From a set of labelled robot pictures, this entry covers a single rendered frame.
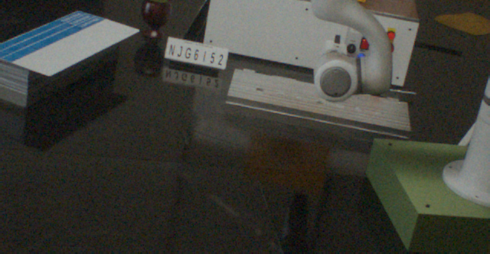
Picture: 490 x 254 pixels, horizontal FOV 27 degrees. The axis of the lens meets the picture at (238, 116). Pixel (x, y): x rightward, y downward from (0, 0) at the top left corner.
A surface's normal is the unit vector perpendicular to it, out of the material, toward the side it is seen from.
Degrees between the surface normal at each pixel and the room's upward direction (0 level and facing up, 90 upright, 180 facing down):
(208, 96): 0
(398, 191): 90
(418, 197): 0
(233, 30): 90
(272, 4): 90
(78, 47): 0
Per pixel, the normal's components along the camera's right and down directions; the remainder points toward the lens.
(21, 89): -0.41, 0.32
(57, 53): 0.17, -0.90
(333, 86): -0.07, 0.19
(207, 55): -0.03, -0.01
